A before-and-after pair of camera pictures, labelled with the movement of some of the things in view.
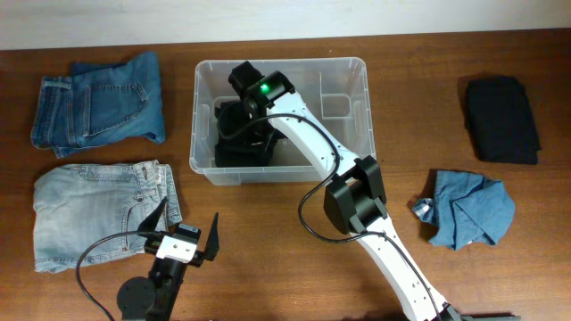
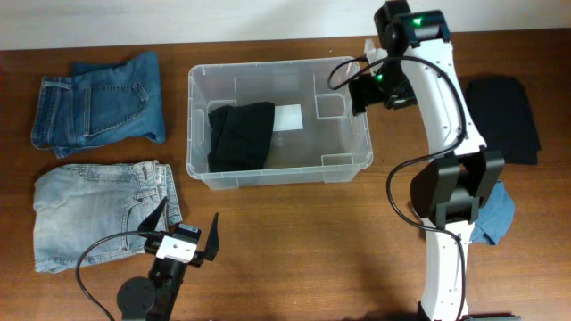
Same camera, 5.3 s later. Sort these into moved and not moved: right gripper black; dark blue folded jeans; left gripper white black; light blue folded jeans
Moved: right gripper black
Not moved: left gripper white black; dark blue folded jeans; light blue folded jeans
